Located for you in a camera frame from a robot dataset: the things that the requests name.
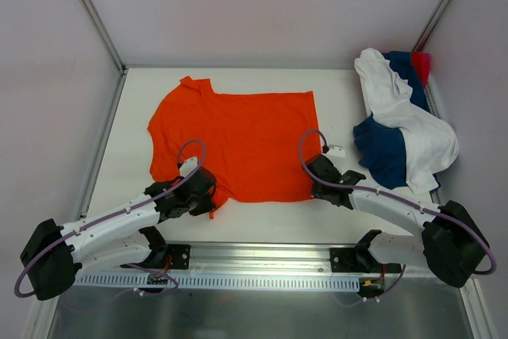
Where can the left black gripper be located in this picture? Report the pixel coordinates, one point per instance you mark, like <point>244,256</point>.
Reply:
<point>203,204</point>

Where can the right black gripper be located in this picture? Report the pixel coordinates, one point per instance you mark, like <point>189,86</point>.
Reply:
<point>322,192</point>

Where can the orange t shirt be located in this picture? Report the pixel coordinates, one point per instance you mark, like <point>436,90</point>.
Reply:
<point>253,142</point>

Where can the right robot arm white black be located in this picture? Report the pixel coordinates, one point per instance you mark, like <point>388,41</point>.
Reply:
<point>441,238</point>

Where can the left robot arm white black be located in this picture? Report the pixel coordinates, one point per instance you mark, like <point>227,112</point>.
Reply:
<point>56,256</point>

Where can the blue t shirt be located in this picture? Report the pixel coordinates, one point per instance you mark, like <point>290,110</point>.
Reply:
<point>382,148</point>

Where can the white t shirt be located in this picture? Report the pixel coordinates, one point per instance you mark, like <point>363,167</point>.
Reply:
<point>430,143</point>

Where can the red pink t shirt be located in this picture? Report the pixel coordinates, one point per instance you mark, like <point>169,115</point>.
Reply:
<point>422,63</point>

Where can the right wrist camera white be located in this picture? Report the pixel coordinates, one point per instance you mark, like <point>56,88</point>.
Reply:
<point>334,150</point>

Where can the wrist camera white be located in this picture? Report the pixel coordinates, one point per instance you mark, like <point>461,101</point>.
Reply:
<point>334,150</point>
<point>187,166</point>

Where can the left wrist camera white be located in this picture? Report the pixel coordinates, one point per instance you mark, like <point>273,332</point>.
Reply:
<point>187,166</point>

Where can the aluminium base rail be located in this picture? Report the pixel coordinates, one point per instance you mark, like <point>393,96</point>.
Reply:
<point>218,258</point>

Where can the white slotted cable duct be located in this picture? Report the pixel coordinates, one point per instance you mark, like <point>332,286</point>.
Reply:
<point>224,282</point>

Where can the left table edge rail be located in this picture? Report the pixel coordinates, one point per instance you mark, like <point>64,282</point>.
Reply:
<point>83,202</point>

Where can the right corner aluminium post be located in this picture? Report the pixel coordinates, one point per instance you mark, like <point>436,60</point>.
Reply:
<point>431,25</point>

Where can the corner aluminium post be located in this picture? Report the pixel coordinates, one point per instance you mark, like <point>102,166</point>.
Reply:
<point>100,28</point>
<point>431,25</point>

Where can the left corner aluminium post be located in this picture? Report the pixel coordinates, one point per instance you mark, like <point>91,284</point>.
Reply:
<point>100,28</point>

